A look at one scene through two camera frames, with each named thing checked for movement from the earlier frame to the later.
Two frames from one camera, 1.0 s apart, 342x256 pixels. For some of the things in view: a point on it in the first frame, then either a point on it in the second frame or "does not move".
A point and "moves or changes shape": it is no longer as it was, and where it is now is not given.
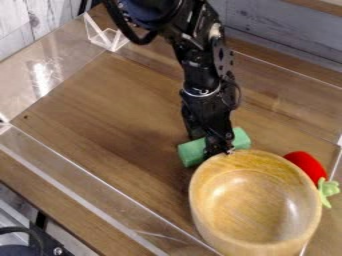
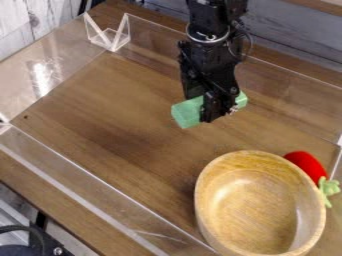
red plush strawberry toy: x=313 y=166 does not move
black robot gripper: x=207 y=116 to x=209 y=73
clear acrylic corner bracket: x=110 y=39 does not move
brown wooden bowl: x=254 y=205 does not move
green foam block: x=191 y=150 moves or changes shape
